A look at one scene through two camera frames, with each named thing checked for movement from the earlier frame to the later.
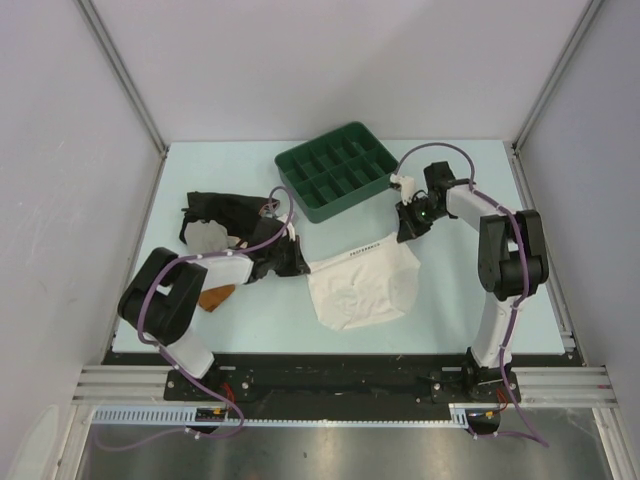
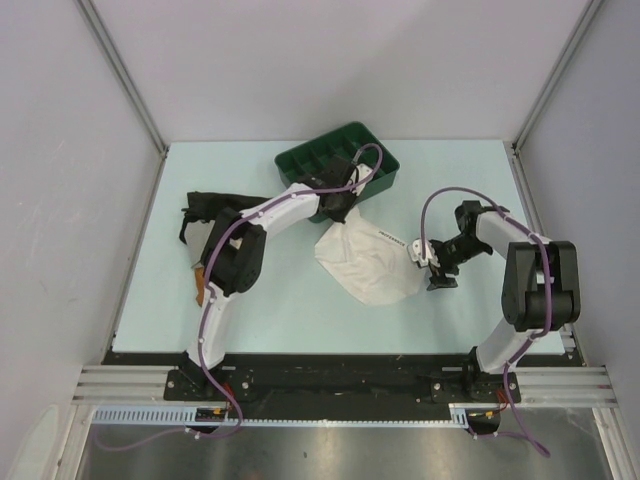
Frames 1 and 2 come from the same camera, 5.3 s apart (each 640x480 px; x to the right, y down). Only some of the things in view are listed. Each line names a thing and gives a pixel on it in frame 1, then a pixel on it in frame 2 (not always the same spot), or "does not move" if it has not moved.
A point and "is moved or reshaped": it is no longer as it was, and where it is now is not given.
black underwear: x=240 y=216 does not move
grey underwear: x=207 y=237 does not move
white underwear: x=366 y=286 is moved or reshaped
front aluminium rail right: x=565 y=387 does not move
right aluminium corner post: x=556 y=74 does not move
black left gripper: x=297 y=265 → x=339 y=216
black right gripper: x=408 y=228 → x=439 y=278
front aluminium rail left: x=126 y=386 does not move
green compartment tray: x=336 y=171 does not move
